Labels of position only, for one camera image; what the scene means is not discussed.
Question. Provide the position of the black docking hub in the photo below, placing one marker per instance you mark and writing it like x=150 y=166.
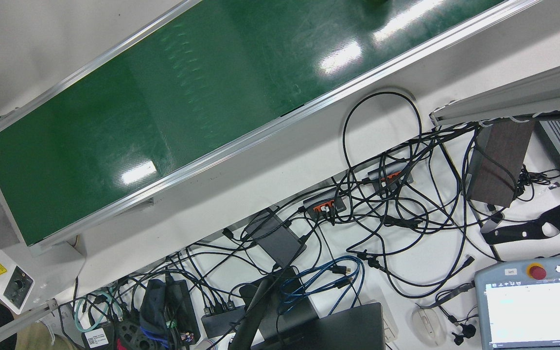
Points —
x=221 y=321

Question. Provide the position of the black earphones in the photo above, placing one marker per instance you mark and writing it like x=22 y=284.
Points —
x=468 y=330

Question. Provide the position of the black desktop monitor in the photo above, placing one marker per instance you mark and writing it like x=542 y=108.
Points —
x=338 y=330

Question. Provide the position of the white label tag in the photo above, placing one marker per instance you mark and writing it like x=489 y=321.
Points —
x=96 y=338

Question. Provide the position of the aluminium frame bar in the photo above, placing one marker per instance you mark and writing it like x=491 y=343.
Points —
x=27 y=318

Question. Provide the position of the black flat bracket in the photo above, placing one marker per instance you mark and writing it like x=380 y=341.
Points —
x=513 y=236

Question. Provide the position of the black box green connector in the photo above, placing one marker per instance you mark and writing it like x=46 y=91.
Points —
x=183 y=301

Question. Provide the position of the black perforated roll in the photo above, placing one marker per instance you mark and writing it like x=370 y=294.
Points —
x=131 y=335

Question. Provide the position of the black hub orange ports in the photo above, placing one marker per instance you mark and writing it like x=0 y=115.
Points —
x=387 y=174
x=321 y=201

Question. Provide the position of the white computer mouse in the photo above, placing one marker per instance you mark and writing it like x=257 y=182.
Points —
x=428 y=325

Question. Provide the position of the aluminium profile post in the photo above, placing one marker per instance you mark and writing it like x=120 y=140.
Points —
x=528 y=92

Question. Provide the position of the white conveyor control box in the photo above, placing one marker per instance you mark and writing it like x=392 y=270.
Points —
x=42 y=272

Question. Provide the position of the dark brown wooden block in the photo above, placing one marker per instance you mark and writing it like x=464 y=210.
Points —
x=498 y=165

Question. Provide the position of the green belt conveyor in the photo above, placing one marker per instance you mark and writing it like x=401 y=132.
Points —
x=187 y=97

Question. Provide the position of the dark grey adapter box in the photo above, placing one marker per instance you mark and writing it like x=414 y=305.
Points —
x=277 y=240

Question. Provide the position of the grey blue teach pendant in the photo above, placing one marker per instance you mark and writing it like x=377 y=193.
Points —
x=533 y=311

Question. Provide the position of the white keyboard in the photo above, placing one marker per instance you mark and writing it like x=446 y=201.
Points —
x=391 y=325

